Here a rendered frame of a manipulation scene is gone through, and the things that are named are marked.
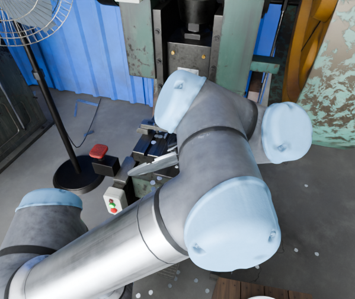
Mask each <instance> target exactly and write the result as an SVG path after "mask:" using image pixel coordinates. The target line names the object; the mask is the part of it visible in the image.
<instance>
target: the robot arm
mask: <svg viewBox="0 0 355 299"><path fill-rule="evenodd" d="M154 118H155V123H156V124H157V125H158V126H159V127H160V128H162V129H165V130H167V131H168V133H175V134H177V142H175V143H172V144H170V145H168V147H171V146H173V145H176V146H174V147H172V148H170V149H168V151H170V150H175V153H176V154H177V155H176V156H177V160H178V161H179V163H177V165H176V166H175V168H179V170H180V173H179V174H178V175H177V176H175V177H174V178H172V179H171V180H169V181H167V182H166V183H164V184H163V185H161V186H160V187H158V188H157V189H155V190H153V191H152V192H150V193H148V194H147V195H145V196H144V197H142V198H140V199H139V200H138V201H136V202H134V203H133V204H131V205H129V206H128V207H126V208H125V209H123V210H122V211H120V212H118V213H117V214H115V215H113V216H112V217H110V218H109V219H107V220H105V221H104V222H102V223H101V224H99V225H98V226H96V227H94V228H93V229H91V230H89V229H88V227H87V226H86V225H85V223H84V222H83V220H81V211H82V209H83V207H82V200H81V198H80V197H79V196H77V195H76V194H74V193H72V192H69V191H67V190H62V189H55V188H43V189H37V190H33V191H31V192H29V193H27V194H26V195H25V196H24V197H23V199H22V201H21V203H20V205H19V207H18V208H16V210H15V215H14V217H13V220H12V222H11V225H10V226H9V229H8V231H7V234H6V236H5V238H4V240H3V242H2V245H1V247H0V299H132V291H133V282H134V281H137V280H138V279H141V278H143V277H146V276H148V275H150V274H152V273H155V272H158V271H160V270H162V269H164V268H167V267H169V266H171V265H173V264H176V263H178V262H180V261H182V260H185V259H188V258H190V259H191V260H192V261H193V262H194V263H195V264H196V265H197V266H199V267H201V268H203V269H206V270H209V271H217V272H229V271H234V270H236V269H247V268H251V267H253V266H256V265H259V264H261V263H263V262H265V261H266V260H267V259H269V258H271V257H272V255H274V254H275V252H276V251H277V249H278V248H279V246H280V242H281V231H280V227H279V223H278V218H277V215H276V212H275V209H274V206H273V203H272V200H271V193H270V190H269V188H268V186H267V185H266V183H265V182H264V181H263V178H262V176H261V173H260V171H259V168H258V166H257V164H265V163H274V164H280V163H282V162H283V161H292V160H297V159H299V158H301V157H303V156H304V155H305V154H306V153H307V152H308V150H309V148H310V146H311V143H312V134H313V130H312V123H311V120H310V118H309V116H308V114H307V113H306V112H305V110H304V109H303V108H302V107H300V105H298V104H296V103H293V102H289V101H287V102H282V103H273V104H271V105H269V107H267V106H263V105H261V104H259V103H257V102H255V101H252V100H249V99H247V98H245V97H243V96H240V95H239V94H237V93H234V92H232V91H230V90H228V89H226V88H224V87H222V86H220V85H217V84H215V83H214V82H211V81H209V80H208V79H206V77H200V76H198V75H195V74H193V73H191V72H188V71H185V70H182V69H181V70H177V71H175V72H173V73H172V74H171V75H170V76H169V77H168V79H167V80H166V82H165V84H164V86H163V88H162V90H161V92H160V94H159V97H158V100H157V102H156V107H155V115H154Z"/></svg>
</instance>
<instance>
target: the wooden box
mask: <svg viewBox="0 0 355 299"><path fill-rule="evenodd" d="M255 296H266V297H271V298H275V299H312V294H306V293H302V292H296V291H290V290H284V289H280V288H274V287H268V286H263V285H258V284H252V283H249V282H242V281H241V283H240V281H236V280H233V279H226V278H220V277H218V280H217V282H216V285H215V289H214V292H213V295H212V299H248V298H251V297H255Z"/></svg>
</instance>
